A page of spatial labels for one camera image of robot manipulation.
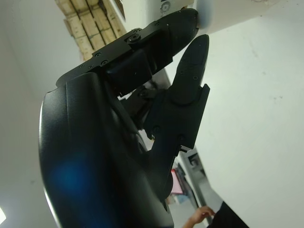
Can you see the cream white two-slot toaster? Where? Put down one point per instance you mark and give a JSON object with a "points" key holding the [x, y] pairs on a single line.
{"points": [[237, 12]]}

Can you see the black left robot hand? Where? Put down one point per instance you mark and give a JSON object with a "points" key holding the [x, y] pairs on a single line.
{"points": [[95, 154]]}

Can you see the wooden crate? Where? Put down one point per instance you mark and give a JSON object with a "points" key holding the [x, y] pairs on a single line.
{"points": [[88, 31]]}

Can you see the person's bare hand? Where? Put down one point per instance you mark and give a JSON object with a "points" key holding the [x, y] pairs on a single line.
{"points": [[199, 215]]}

